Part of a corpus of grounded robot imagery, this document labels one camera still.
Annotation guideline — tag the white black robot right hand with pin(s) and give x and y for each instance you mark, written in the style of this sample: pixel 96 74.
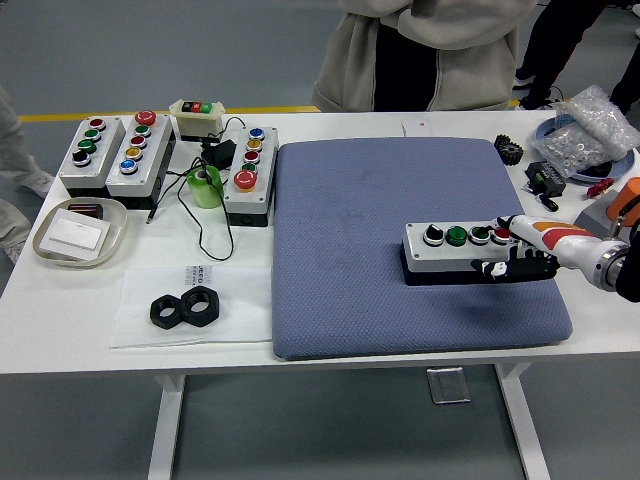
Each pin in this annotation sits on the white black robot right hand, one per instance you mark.
pixel 560 242

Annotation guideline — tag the grey four-button box with selector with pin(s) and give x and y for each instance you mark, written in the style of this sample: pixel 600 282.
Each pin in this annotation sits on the grey four-button box with selector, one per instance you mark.
pixel 435 257

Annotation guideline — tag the narrow grey five-button control box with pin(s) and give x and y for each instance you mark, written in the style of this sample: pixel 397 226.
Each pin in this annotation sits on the narrow grey five-button control box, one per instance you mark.
pixel 262 175

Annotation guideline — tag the wide grey five-button control box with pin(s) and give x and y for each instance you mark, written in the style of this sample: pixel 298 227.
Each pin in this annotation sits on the wide grey five-button control box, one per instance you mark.
pixel 150 160

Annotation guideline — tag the grey four-button control box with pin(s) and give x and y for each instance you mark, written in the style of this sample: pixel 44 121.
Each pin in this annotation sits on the grey four-button control box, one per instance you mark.
pixel 100 150

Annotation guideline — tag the small black connector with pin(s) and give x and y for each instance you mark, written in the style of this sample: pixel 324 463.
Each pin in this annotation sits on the small black connector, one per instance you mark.
pixel 549 202

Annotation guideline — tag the grey block base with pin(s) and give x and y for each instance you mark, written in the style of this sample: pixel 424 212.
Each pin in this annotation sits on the grey block base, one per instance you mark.
pixel 595 215

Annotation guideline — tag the black electronic module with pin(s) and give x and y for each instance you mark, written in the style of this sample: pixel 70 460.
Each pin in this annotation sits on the black electronic module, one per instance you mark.
pixel 545 178

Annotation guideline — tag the small red clip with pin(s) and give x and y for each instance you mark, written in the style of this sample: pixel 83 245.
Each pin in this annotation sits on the small red clip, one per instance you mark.
pixel 600 188

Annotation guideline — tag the orange cylinder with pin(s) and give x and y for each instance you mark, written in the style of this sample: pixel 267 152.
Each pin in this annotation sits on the orange cylinder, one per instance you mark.
pixel 627 200

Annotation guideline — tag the blue round plate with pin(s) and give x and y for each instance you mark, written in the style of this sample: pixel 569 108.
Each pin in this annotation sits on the blue round plate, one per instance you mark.
pixel 625 167

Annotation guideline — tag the black gear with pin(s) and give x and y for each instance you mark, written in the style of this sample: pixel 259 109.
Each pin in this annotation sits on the black gear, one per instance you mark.
pixel 509 151

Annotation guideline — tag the clear bag of washers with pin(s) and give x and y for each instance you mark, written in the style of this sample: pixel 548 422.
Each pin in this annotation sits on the clear bag of washers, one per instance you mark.
pixel 590 130

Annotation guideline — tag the white table leg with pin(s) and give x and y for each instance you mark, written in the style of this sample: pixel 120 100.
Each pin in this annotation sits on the white table leg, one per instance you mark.
pixel 522 425
pixel 167 425

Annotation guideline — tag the person in dark trousers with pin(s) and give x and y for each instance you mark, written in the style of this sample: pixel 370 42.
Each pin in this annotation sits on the person in dark trousers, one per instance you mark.
pixel 555 45

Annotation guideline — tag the blue-grey quilted mat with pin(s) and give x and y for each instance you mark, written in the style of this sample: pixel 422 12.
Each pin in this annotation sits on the blue-grey quilted mat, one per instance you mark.
pixel 350 250

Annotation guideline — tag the clear plastic bag sheet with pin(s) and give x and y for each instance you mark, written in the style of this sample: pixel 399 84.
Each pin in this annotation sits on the clear plastic bag sheet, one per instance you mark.
pixel 240 310

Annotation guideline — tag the black power adapter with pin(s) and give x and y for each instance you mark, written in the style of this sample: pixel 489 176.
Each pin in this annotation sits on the black power adapter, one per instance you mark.
pixel 217 154

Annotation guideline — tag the large black hex nut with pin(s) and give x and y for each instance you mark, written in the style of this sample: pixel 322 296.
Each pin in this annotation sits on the large black hex nut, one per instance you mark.
pixel 210 307

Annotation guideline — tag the green tape roll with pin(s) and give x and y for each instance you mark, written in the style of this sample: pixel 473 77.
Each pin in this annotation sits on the green tape roll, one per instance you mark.
pixel 205 192

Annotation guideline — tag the small black hex nut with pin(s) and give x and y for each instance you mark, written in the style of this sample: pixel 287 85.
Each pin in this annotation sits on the small black hex nut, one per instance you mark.
pixel 159 312

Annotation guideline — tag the white oval tray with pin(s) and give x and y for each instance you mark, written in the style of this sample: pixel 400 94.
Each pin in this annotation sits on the white oval tray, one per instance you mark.
pixel 117 225

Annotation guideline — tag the dark brown small block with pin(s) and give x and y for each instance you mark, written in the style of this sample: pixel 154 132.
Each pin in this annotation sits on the dark brown small block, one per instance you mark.
pixel 85 209

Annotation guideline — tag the person in light trousers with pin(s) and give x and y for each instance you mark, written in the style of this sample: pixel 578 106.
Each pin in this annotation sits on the person in light trousers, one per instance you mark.
pixel 15 165

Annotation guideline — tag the metal bracket under table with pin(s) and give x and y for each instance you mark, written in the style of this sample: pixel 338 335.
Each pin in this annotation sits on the metal bracket under table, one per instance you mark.
pixel 449 385

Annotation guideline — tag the cream three-button switch box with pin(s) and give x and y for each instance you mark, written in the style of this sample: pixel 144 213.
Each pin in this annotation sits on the cream three-button switch box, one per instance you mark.
pixel 197 120

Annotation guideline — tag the white wall switch plate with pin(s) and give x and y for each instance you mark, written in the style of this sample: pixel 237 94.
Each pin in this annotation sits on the white wall switch plate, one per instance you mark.
pixel 75 234

